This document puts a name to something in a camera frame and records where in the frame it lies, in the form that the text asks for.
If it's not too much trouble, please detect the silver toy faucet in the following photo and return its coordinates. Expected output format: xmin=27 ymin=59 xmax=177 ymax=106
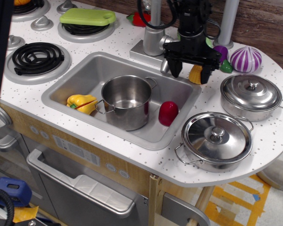
xmin=130 ymin=0 xmax=178 ymax=74

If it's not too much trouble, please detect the silver oven door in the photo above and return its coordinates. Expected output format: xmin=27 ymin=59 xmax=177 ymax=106
xmin=26 ymin=149 xmax=148 ymax=226

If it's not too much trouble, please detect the black coil burner front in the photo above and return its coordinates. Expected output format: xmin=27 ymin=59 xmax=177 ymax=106
xmin=4 ymin=42 xmax=71 ymax=85

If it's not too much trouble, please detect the green plastic cutting board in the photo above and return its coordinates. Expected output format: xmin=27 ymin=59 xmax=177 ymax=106
xmin=59 ymin=8 xmax=116 ymax=26

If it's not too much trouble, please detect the silver stove knob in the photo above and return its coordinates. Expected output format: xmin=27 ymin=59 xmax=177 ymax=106
xmin=31 ymin=16 xmax=54 ymax=32
xmin=57 ymin=0 xmax=77 ymax=14
xmin=7 ymin=35 xmax=25 ymax=51

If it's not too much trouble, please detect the yellow toy corn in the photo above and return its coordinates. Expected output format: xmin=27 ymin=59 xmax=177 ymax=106
xmin=189 ymin=65 xmax=202 ymax=85

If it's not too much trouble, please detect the silver stove knob upper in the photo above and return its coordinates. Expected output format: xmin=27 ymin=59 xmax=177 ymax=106
xmin=31 ymin=16 xmax=54 ymax=32

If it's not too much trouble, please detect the purple toy eggplant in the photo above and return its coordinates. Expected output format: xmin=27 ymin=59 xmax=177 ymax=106
xmin=213 ymin=45 xmax=233 ymax=73

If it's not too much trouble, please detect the black braided cable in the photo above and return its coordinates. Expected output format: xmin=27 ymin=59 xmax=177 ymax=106
xmin=0 ymin=188 xmax=15 ymax=226

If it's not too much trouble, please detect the black coil burner under board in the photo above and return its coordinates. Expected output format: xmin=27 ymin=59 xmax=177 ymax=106
xmin=58 ymin=22 xmax=115 ymax=43

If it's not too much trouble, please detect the red toy vegetable in sink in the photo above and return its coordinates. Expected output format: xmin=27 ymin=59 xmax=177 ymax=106
xmin=158 ymin=101 xmax=179 ymax=127

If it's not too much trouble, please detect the green toy bitter gourd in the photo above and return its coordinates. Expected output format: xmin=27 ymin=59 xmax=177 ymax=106
xmin=177 ymin=32 xmax=213 ymax=48

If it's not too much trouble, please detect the purple striped toy onion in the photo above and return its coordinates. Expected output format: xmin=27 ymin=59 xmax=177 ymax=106
xmin=230 ymin=46 xmax=262 ymax=73

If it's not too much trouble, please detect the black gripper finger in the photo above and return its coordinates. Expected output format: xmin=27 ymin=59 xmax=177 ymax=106
xmin=169 ymin=60 xmax=182 ymax=78
xmin=200 ymin=65 xmax=213 ymax=84

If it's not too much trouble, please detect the tall steel pot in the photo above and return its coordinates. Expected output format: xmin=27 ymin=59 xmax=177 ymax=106
xmin=95 ymin=75 xmax=158 ymax=131

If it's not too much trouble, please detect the orange toy on burner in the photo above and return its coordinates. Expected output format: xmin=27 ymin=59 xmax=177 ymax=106
xmin=14 ymin=0 xmax=31 ymax=6

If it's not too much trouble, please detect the yellow toy bell pepper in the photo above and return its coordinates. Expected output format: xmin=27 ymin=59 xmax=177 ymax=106
xmin=67 ymin=94 xmax=98 ymax=115

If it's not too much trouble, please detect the steel pot with lid front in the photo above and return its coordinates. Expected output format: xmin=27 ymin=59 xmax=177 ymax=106
xmin=175 ymin=112 xmax=254 ymax=173

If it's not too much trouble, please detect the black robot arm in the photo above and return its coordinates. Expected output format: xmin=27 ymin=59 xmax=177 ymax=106
xmin=163 ymin=0 xmax=221 ymax=84

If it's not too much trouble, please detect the silver stove knob left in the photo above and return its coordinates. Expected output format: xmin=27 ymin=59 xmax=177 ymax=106
xmin=7 ymin=35 xmax=25 ymax=51

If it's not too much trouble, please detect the blue clamp tool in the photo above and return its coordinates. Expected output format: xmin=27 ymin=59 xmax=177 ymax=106
xmin=0 ymin=177 xmax=32 ymax=207

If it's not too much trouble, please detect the silver stove knob top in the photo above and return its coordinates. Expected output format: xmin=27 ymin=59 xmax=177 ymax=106
xmin=57 ymin=0 xmax=77 ymax=14

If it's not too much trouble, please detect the grey metal pole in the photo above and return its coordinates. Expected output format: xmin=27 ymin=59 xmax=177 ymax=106
xmin=213 ymin=0 xmax=240 ymax=49

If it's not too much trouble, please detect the coil burner top left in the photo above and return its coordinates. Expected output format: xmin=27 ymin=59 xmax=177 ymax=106
xmin=12 ymin=0 xmax=50 ymax=22

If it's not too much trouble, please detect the steel pan with lid right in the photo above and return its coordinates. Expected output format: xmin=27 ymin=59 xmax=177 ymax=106
xmin=220 ymin=74 xmax=283 ymax=121

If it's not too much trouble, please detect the oven control panel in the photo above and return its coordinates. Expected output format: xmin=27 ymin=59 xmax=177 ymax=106
xmin=52 ymin=135 xmax=100 ymax=167

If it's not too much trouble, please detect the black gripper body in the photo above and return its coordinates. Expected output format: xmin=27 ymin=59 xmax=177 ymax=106
xmin=163 ymin=34 xmax=221 ymax=70

